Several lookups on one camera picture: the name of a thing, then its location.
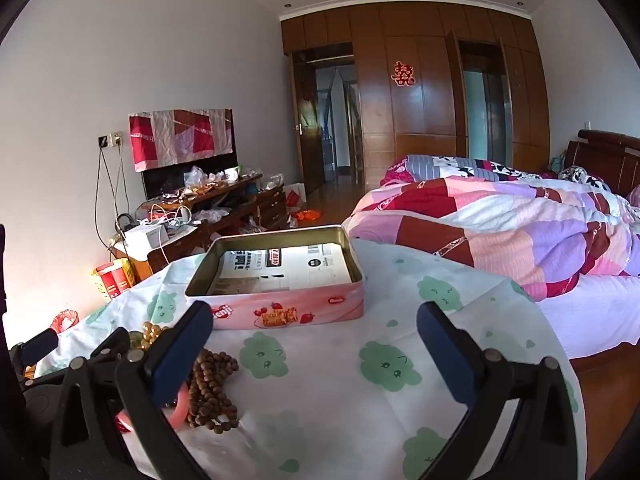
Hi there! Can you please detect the red and yellow bag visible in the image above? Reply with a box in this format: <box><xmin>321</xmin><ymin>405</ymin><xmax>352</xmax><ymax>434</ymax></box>
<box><xmin>91</xmin><ymin>257</ymin><xmax>137</xmax><ymax>303</ymax></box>

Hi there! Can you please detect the printed paper card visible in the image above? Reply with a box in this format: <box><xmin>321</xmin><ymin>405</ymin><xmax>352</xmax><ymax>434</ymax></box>
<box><xmin>215</xmin><ymin>242</ymin><xmax>353</xmax><ymax>293</ymax></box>

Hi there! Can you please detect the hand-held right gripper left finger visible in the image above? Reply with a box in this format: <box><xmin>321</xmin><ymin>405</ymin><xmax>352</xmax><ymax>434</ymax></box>
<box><xmin>50</xmin><ymin>301</ymin><xmax>215</xmax><ymax>480</ymax></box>

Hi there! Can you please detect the white bed sheet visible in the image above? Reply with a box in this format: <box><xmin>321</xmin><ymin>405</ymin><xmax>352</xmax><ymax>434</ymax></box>
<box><xmin>537</xmin><ymin>275</ymin><xmax>640</xmax><ymax>361</ymax></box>

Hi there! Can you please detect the red plastic bag bin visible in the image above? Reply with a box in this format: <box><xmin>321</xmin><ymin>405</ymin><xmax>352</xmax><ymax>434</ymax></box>
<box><xmin>50</xmin><ymin>310</ymin><xmax>80</xmax><ymax>333</ymax></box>

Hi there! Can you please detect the black cable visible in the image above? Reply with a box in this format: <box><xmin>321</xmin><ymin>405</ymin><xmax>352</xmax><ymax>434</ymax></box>
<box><xmin>94</xmin><ymin>145</ymin><xmax>132</xmax><ymax>243</ymax></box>

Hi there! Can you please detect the floral patterned quilt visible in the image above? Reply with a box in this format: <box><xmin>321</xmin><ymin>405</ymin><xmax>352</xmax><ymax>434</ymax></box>
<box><xmin>380</xmin><ymin>154</ymin><xmax>613</xmax><ymax>193</ymax></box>

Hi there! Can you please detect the wooden television cabinet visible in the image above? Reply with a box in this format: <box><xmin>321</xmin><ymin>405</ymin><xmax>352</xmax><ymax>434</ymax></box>
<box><xmin>112</xmin><ymin>172</ymin><xmax>288</xmax><ymax>281</ymax></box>

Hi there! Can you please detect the wooden wardrobe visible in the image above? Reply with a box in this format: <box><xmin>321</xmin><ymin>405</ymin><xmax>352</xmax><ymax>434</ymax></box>
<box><xmin>280</xmin><ymin>2</ymin><xmax>551</xmax><ymax>196</ymax></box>

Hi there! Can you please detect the pink tin box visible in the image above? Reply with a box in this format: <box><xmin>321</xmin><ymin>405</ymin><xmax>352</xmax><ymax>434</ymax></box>
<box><xmin>185</xmin><ymin>225</ymin><xmax>365</xmax><ymax>331</ymax></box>

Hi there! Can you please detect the red paper decoration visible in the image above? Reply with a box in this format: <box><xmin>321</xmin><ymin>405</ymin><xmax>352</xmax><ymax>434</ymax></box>
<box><xmin>391</xmin><ymin>61</ymin><xmax>417</xmax><ymax>88</ymax></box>

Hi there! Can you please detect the wooden door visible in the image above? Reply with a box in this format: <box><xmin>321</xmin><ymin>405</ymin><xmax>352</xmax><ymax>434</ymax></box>
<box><xmin>291</xmin><ymin>52</ymin><xmax>326</xmax><ymax>196</ymax></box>

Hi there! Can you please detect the patchwork quilt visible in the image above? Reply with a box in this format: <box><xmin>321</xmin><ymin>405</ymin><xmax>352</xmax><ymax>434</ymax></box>
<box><xmin>342</xmin><ymin>177</ymin><xmax>640</xmax><ymax>303</ymax></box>

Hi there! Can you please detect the red and pink cloth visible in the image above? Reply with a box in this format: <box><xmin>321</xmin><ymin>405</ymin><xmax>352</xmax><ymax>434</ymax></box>
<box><xmin>128</xmin><ymin>107</ymin><xmax>235</xmax><ymax>173</ymax></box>

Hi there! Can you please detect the golden bead bracelet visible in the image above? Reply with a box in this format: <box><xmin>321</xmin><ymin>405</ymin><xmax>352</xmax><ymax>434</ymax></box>
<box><xmin>139</xmin><ymin>322</ymin><xmax>173</xmax><ymax>353</ymax></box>

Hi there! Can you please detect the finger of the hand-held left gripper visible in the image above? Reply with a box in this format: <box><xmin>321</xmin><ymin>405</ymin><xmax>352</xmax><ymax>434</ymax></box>
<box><xmin>87</xmin><ymin>326</ymin><xmax>132</xmax><ymax>362</ymax></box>
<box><xmin>9</xmin><ymin>329</ymin><xmax>60</xmax><ymax>368</ymax></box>

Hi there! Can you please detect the black television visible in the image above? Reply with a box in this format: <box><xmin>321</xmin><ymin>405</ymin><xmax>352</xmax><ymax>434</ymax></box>
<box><xmin>141</xmin><ymin>152</ymin><xmax>240</xmax><ymax>201</ymax></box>

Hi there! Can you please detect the white shopping bag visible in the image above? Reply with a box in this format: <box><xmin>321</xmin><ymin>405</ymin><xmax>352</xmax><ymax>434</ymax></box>
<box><xmin>285</xmin><ymin>182</ymin><xmax>307</xmax><ymax>211</ymax></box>

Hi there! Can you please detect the white cloth with green clouds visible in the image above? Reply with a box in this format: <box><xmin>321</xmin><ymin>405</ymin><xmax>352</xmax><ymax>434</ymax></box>
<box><xmin>35</xmin><ymin>237</ymin><xmax>588</xmax><ymax>480</ymax></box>

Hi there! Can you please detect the white box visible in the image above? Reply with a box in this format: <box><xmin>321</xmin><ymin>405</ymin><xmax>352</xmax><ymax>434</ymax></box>
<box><xmin>124</xmin><ymin>224</ymin><xmax>171</xmax><ymax>256</ymax></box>

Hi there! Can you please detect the wooden headboard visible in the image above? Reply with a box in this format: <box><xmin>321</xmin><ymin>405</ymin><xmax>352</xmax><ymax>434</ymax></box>
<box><xmin>565</xmin><ymin>129</ymin><xmax>640</xmax><ymax>198</ymax></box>

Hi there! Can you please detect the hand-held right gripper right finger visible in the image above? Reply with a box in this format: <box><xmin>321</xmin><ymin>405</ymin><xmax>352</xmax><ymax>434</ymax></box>
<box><xmin>416</xmin><ymin>301</ymin><xmax>583</xmax><ymax>480</ymax></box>

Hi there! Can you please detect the brown wooden bead necklace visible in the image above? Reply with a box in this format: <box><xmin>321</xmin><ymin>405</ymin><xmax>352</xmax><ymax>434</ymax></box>
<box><xmin>186</xmin><ymin>347</ymin><xmax>241</xmax><ymax>435</ymax></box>

